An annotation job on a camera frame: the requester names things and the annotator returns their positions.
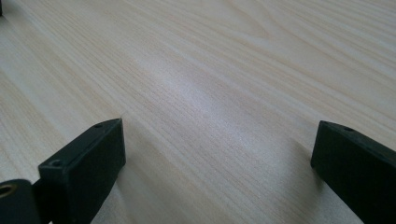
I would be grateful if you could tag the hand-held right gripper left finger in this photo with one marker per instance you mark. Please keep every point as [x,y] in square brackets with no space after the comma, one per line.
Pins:
[81,174]

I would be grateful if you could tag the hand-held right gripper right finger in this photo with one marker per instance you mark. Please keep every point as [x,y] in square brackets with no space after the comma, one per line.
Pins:
[358,168]

